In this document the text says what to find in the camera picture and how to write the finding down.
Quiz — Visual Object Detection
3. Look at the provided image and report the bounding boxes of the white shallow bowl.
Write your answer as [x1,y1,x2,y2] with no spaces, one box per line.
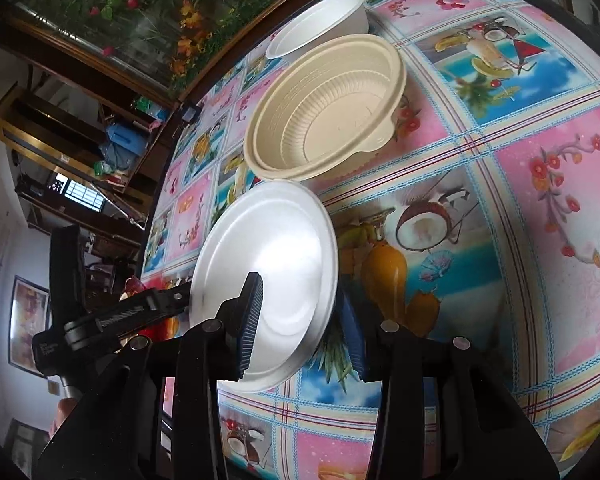
[190,180,340,393]

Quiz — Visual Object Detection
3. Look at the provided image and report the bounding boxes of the white deep bowl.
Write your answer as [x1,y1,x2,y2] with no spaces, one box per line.
[266,0,370,59]

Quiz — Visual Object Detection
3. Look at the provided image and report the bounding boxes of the framed wall painting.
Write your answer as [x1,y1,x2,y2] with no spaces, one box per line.
[7,275,51,376]

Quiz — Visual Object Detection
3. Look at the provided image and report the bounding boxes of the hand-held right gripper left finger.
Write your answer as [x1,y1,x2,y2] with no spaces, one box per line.
[32,271,264,480]

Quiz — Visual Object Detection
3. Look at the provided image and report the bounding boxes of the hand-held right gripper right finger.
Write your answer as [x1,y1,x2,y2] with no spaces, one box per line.
[336,287,561,480]

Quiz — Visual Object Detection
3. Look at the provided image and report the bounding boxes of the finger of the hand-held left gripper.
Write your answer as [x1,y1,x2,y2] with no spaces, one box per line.
[65,282,193,351]

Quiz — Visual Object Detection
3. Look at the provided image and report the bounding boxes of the small beige plastic bowl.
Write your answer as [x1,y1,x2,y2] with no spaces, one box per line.
[243,34,407,181]

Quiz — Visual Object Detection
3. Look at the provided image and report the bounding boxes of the glass flower display case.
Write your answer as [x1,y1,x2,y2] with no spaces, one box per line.
[10,0,321,101]

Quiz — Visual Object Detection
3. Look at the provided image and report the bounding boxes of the pale blue thermos flask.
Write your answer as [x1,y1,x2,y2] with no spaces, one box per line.
[100,142,136,171]

